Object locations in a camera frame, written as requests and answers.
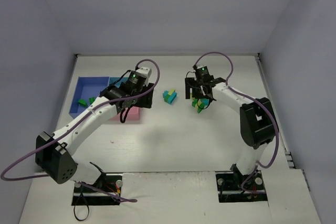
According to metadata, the green yellow teal lego cluster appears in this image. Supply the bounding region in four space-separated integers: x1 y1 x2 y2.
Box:
191 97 210 114

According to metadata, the teal green lego stack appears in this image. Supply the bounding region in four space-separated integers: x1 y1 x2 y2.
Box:
162 89 177 105

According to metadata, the dark green sloped lego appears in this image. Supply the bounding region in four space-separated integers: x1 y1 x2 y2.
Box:
77 99 88 108

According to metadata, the dark green square lego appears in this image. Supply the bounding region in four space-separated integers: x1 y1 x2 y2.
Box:
89 97 96 105

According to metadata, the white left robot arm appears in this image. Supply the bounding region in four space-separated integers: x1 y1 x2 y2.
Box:
35 67 154 185

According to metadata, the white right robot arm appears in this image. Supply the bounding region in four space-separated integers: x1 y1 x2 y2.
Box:
185 65 279 183

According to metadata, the pink plastic bin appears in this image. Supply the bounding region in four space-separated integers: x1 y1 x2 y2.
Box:
109 107 142 123

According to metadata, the teal plastic bin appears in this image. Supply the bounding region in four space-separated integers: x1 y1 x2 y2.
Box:
108 77 125 87

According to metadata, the blue plastic bin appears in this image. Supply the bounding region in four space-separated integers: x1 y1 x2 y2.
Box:
69 77 109 119

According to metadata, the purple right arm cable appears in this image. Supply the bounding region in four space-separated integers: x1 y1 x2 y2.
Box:
193 51 279 196

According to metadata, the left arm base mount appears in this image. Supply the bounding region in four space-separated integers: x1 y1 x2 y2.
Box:
71 173 124 206

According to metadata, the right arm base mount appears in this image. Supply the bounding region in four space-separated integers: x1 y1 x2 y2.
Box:
215 171 268 203

